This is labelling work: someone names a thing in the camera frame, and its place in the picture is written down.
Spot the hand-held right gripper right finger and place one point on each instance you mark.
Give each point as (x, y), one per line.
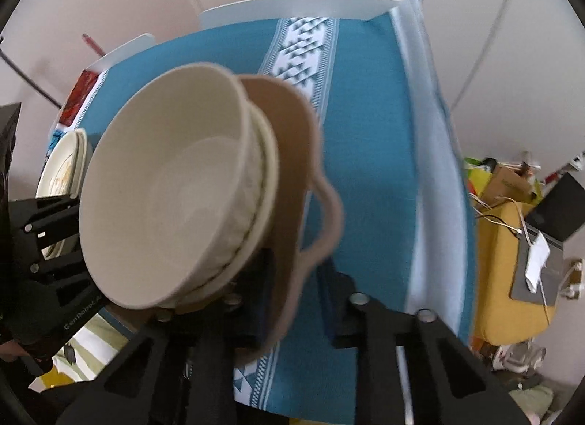
(332, 306)

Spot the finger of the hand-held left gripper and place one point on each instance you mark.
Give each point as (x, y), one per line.
(59, 269)
(50, 214)

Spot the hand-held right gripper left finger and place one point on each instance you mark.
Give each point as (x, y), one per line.
(253, 315)

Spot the small floral print plate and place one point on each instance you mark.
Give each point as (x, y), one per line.
(61, 169)

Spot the large cream plate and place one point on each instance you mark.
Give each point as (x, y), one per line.
(84, 146)

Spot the white embossed bowl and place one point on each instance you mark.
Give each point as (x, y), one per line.
(173, 187)

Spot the yellow stool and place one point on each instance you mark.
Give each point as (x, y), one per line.
(498, 278)

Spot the blue patterned tablecloth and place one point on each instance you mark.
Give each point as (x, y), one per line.
(365, 132)

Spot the yellow chair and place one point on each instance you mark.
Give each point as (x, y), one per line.
(502, 219)

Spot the white plastic appliance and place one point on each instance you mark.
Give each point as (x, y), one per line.
(518, 356)

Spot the green and yellow bag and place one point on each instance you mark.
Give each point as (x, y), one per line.
(477, 176)

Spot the white paper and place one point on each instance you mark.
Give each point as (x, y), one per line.
(537, 260)

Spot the cardboard box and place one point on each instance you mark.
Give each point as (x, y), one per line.
(509, 185)

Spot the pale green cloth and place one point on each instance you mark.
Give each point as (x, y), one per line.
(532, 397)

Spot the grey pad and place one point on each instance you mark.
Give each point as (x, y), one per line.
(550, 269)

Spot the white power adapter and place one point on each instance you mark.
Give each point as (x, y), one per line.
(573, 281)

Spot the dark grey laptop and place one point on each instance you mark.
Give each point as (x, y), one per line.
(562, 210)

